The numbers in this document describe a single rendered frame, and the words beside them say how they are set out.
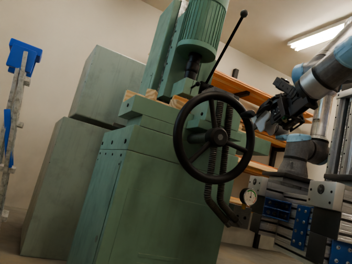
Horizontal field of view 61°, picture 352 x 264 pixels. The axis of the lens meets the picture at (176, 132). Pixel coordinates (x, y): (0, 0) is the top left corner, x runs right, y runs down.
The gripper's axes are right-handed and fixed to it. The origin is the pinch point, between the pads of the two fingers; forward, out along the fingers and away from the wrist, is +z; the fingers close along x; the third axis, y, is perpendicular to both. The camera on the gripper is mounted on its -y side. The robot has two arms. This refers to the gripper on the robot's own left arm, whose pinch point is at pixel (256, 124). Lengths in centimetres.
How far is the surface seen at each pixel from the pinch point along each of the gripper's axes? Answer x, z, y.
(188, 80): -11.4, 21.4, -33.4
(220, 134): -9.5, 6.1, 3.1
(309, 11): 149, 40, -234
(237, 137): 3.5, 13.5, -5.0
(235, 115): 0.9, 9.8, -11.4
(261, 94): 171, 147, -215
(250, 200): 17.3, 26.4, 10.8
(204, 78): 5, 34, -55
